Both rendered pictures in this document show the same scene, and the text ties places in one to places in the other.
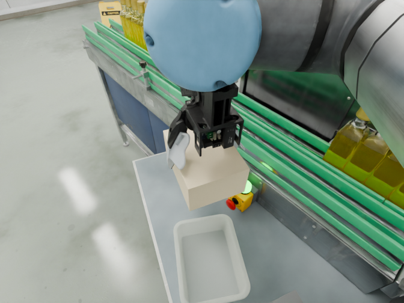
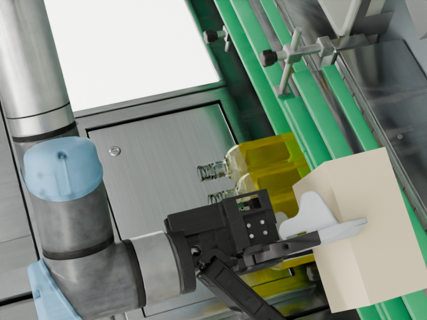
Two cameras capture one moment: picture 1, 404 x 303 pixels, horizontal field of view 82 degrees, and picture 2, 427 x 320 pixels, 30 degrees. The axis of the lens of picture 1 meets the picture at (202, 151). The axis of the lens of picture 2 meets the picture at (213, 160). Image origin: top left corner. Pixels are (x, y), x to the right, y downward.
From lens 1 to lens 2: 0.82 m
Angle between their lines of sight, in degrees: 72
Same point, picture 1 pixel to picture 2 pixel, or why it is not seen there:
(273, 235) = not seen: outside the picture
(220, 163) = not seen: hidden behind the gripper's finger
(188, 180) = (326, 179)
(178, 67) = (73, 143)
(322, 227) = (384, 131)
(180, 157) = (307, 209)
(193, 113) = (232, 238)
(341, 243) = (372, 104)
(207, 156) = not seen: hidden behind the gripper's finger
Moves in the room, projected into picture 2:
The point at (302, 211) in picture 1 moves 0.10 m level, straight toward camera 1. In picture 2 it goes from (400, 162) to (416, 117)
